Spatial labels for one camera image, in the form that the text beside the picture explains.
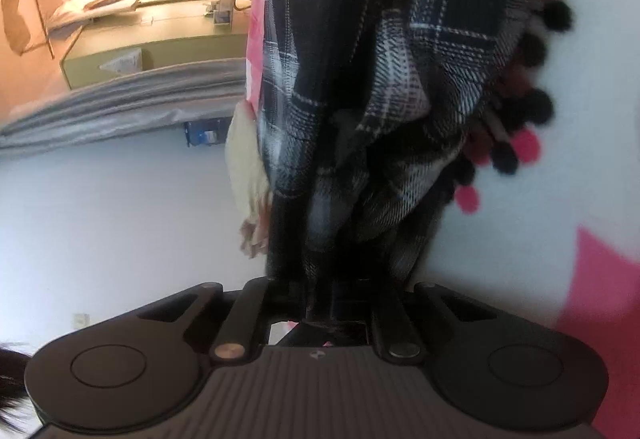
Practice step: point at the pink floral blanket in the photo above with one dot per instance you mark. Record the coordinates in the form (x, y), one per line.
(550, 244)

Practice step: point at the hanging plastic bag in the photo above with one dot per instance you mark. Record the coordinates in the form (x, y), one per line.
(122, 61)

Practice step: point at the beige folded clothes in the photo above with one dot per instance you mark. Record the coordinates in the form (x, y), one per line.
(245, 159)

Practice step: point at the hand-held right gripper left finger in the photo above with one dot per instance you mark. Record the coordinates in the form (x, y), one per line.
(280, 301)

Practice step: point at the high wall plate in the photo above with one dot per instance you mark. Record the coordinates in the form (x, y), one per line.
(81, 319)

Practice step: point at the blue water bottle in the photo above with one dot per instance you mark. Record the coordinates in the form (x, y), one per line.
(205, 133)

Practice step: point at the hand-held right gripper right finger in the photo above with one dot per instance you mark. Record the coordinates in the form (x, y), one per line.
(350, 304)

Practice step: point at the grey curtain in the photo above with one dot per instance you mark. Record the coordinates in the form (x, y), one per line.
(125, 104)

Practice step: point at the black white plaid pants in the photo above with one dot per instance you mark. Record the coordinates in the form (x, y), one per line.
(375, 69)

